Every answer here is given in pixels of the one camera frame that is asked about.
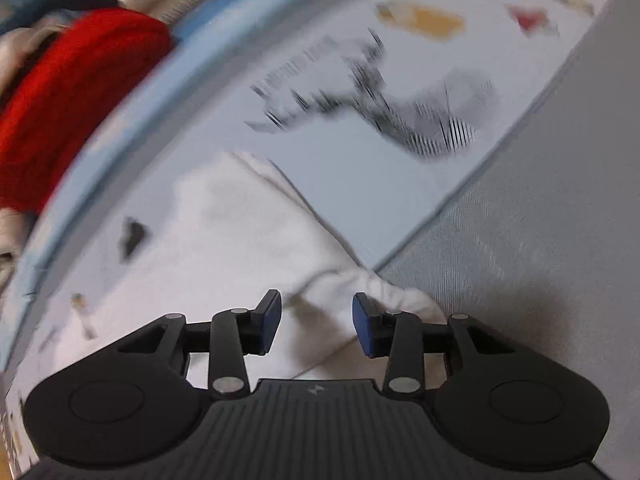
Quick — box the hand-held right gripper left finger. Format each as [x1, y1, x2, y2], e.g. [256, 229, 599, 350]
[118, 289, 283, 401]

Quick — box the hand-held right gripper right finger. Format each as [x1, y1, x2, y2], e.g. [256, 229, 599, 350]
[352, 292, 512, 395]

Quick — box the white t-shirt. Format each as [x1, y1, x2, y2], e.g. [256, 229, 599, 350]
[170, 151, 449, 391]

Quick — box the printed bed sheet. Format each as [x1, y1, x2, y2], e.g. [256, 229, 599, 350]
[0, 0, 640, 461]

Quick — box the red knitted cloth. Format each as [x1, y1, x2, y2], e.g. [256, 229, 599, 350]
[0, 7, 174, 217]

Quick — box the cream folded blanket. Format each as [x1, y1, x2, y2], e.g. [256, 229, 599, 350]
[0, 23, 70, 106]

